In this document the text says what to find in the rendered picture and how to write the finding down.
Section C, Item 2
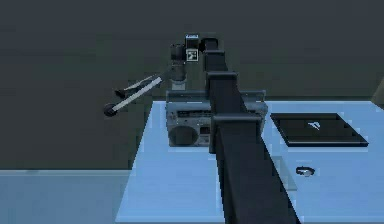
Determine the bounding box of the grey tape recorder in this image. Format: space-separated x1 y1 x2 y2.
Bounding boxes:
165 89 269 148

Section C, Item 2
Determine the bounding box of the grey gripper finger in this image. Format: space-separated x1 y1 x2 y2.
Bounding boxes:
114 73 160 99
103 75 164 118

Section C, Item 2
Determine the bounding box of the pale blue table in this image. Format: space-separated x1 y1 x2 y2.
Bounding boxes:
114 99 384 224

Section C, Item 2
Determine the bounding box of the black closed laptop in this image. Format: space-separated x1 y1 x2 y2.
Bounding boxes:
269 112 370 148

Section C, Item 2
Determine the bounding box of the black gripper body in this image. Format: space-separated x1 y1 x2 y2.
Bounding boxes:
169 43 188 90

